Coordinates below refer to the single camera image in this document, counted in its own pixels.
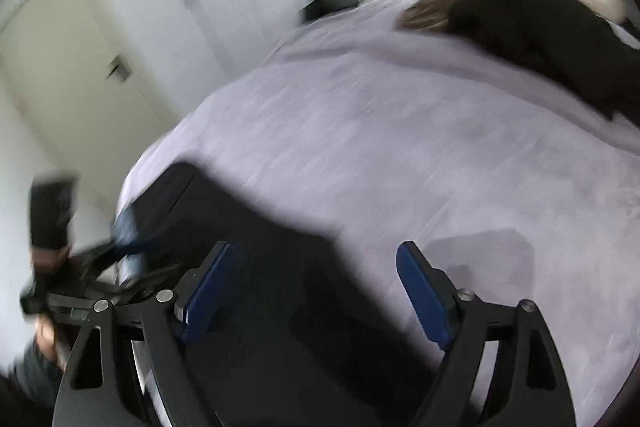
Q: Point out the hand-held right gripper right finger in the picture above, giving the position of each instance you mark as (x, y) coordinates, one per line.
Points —
(422, 294)

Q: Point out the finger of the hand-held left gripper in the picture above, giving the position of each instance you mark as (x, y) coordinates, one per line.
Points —
(127, 227)
(131, 269)

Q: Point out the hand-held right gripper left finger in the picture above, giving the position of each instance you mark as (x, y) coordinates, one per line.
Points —
(207, 289)

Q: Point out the black pants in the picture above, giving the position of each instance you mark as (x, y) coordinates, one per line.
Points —
(280, 272)

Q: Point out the person's left forearm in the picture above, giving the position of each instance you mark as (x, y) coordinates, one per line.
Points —
(32, 377)

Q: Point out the person's left hand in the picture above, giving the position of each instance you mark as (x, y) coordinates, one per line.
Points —
(50, 344)

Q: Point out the cream door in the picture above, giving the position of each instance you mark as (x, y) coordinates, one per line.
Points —
(65, 77)

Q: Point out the bed with lavender sheet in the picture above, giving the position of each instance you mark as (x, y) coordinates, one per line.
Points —
(380, 132)

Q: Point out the brown furry garment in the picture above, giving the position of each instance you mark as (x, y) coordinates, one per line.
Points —
(425, 12)

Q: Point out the black garment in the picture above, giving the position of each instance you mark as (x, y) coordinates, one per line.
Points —
(525, 24)

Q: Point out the black bag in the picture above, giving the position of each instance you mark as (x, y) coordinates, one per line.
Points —
(327, 4)

